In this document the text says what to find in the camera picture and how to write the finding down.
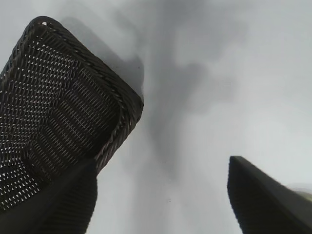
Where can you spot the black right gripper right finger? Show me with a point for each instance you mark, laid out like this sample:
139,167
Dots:
258,207

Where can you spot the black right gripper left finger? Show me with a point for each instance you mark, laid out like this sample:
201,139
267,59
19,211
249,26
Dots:
56,209

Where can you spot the dark brown wicker basket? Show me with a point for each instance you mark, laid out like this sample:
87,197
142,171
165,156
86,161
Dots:
56,97

